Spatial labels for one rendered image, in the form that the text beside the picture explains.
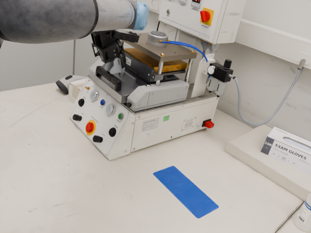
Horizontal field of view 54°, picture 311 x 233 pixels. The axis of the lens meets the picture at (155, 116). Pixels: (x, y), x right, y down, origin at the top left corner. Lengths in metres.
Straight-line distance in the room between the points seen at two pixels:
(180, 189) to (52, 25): 0.70
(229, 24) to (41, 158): 0.83
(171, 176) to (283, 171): 0.42
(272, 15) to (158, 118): 0.68
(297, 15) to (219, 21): 0.38
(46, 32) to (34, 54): 2.02
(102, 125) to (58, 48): 1.54
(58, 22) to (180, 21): 0.84
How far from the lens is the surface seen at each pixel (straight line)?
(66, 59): 2.66
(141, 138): 1.12
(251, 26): 1.44
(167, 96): 1.10
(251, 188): 1.14
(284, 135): 1.31
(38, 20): 0.49
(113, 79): 1.07
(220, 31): 1.18
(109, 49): 1.04
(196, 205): 0.99
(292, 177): 1.21
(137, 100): 1.02
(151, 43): 1.17
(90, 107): 1.21
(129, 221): 0.90
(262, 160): 1.23
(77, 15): 0.52
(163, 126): 1.16
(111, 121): 1.10
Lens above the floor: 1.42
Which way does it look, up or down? 29 degrees down
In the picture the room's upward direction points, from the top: 11 degrees clockwise
